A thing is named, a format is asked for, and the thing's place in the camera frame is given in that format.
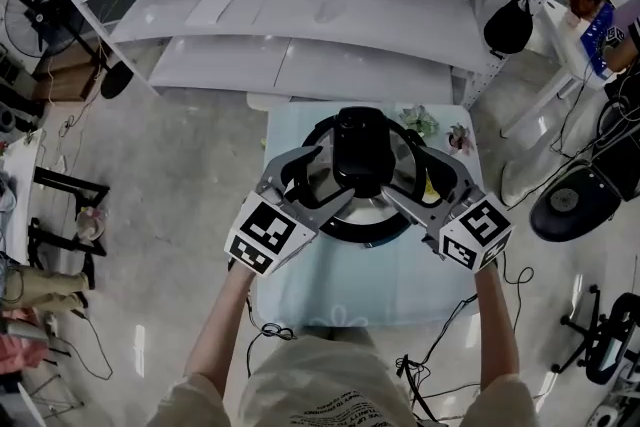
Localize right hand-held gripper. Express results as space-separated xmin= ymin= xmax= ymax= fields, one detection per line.
xmin=379 ymin=147 xmax=515 ymax=272

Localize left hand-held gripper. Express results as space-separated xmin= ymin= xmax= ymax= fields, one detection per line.
xmin=223 ymin=144 xmax=357 ymax=276

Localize black pressure cooker lid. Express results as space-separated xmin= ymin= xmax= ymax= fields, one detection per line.
xmin=299 ymin=106 xmax=436 ymax=246

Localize person's right forearm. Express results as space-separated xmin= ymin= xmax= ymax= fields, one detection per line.
xmin=472 ymin=259 xmax=521 ymax=389

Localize person's left forearm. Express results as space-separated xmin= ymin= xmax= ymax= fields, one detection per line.
xmin=184 ymin=259 xmax=259 ymax=386

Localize white plate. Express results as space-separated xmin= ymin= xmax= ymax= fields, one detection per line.
xmin=419 ymin=174 xmax=442 ymax=207

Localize pink potted plant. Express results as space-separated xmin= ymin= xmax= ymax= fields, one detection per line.
xmin=444 ymin=122 xmax=476 ymax=156

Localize green potted plant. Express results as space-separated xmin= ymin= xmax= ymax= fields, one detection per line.
xmin=398 ymin=104 xmax=440 ymax=139

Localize white floor mat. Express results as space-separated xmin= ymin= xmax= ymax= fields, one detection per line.
xmin=247 ymin=92 xmax=291 ymax=111

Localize small table with light cloth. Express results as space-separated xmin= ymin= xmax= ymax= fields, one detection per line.
xmin=254 ymin=102 xmax=484 ymax=329

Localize black oval pack with grille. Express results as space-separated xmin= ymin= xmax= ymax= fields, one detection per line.
xmin=528 ymin=159 xmax=626 ymax=244

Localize white metal shelving rack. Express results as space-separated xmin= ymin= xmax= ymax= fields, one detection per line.
xmin=64 ymin=0 xmax=559 ymax=111

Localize white long-legged table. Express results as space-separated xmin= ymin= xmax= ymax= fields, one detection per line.
xmin=499 ymin=0 xmax=619 ymax=139

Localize black hanging bag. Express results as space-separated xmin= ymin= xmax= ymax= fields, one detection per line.
xmin=483 ymin=0 xmax=535 ymax=55

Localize white paper sheet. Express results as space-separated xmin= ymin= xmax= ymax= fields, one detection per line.
xmin=184 ymin=0 xmax=241 ymax=26

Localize pale pink bowl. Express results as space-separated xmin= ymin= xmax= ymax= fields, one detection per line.
xmin=75 ymin=206 xmax=109 ymax=241

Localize black standing fan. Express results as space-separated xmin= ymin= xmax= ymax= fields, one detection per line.
xmin=3 ymin=0 xmax=135 ymax=100

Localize blue file holder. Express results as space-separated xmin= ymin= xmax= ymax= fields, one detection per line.
xmin=579 ymin=2 xmax=619 ymax=81

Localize black office chair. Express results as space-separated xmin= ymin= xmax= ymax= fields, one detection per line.
xmin=549 ymin=284 xmax=640 ymax=386

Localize orange dried flowers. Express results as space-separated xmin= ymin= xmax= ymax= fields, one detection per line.
xmin=567 ymin=0 xmax=599 ymax=29

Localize brown cardboard box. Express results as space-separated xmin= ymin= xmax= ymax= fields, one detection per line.
xmin=32 ymin=54 xmax=109 ymax=104

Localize white side table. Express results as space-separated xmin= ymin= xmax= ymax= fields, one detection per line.
xmin=0 ymin=129 xmax=111 ymax=276

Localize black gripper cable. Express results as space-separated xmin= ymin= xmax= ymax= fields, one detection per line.
xmin=244 ymin=287 xmax=296 ymax=379

